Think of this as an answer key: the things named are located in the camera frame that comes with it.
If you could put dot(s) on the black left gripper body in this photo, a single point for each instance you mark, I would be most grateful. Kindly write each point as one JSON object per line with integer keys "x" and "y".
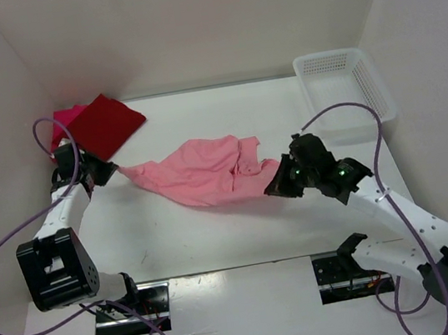
{"x": 87, "y": 168}

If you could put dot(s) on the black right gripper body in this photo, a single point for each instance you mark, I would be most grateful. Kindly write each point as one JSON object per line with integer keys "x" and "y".
{"x": 306, "y": 174}

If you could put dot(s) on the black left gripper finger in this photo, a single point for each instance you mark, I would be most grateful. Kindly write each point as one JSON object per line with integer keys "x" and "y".
{"x": 101, "y": 177}
{"x": 98, "y": 165}

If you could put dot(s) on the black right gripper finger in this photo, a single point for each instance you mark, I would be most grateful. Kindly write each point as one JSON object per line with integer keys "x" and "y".
{"x": 283, "y": 177}
{"x": 293, "y": 191}

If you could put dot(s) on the dark red t shirt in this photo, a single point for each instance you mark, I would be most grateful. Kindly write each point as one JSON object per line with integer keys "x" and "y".
{"x": 101, "y": 127}

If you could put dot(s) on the light pink t shirt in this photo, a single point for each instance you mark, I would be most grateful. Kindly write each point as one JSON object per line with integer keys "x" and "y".
{"x": 207, "y": 173}

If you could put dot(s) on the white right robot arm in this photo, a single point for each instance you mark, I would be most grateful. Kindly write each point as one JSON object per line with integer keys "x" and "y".
{"x": 424, "y": 256}

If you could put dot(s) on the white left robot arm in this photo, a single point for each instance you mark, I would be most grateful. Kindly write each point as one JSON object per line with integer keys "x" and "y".
{"x": 56, "y": 266}

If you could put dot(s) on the white perforated plastic basket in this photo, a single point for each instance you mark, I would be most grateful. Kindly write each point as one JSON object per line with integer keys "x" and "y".
{"x": 340, "y": 76}

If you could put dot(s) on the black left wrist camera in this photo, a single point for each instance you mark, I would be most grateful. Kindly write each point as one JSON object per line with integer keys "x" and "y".
{"x": 67, "y": 160}

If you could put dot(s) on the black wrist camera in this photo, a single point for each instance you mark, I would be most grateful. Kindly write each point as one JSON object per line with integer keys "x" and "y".
{"x": 308, "y": 150}
{"x": 67, "y": 160}

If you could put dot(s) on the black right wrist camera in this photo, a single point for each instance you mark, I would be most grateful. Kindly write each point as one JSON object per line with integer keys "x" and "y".
{"x": 308, "y": 150}

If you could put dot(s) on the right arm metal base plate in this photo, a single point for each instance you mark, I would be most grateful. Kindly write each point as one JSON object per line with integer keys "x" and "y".
{"x": 337, "y": 284}

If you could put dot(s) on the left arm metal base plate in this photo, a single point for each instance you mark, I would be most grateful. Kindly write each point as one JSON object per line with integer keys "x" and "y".
{"x": 152, "y": 305}

